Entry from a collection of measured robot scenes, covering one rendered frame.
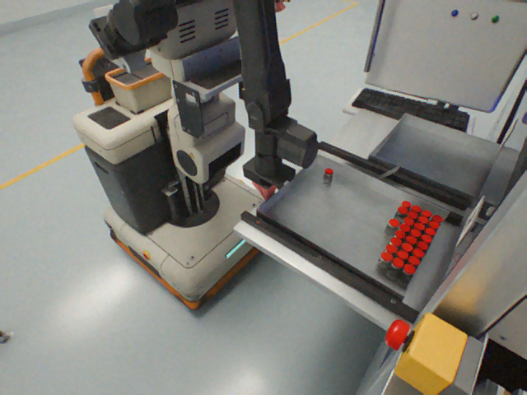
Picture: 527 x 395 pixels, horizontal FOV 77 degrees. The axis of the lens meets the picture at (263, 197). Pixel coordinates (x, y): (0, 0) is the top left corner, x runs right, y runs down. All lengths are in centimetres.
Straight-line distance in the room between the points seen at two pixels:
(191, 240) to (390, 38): 114
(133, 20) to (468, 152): 90
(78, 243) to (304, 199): 151
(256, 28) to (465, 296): 47
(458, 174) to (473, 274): 56
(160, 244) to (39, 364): 68
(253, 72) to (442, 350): 48
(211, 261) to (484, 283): 113
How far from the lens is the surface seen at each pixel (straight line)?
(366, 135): 106
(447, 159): 105
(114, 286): 183
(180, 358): 157
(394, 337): 51
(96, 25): 90
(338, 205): 81
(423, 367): 49
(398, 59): 146
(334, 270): 67
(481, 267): 46
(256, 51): 56
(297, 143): 60
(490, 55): 143
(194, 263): 144
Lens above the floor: 145
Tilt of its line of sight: 45 degrees down
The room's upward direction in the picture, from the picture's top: straight up
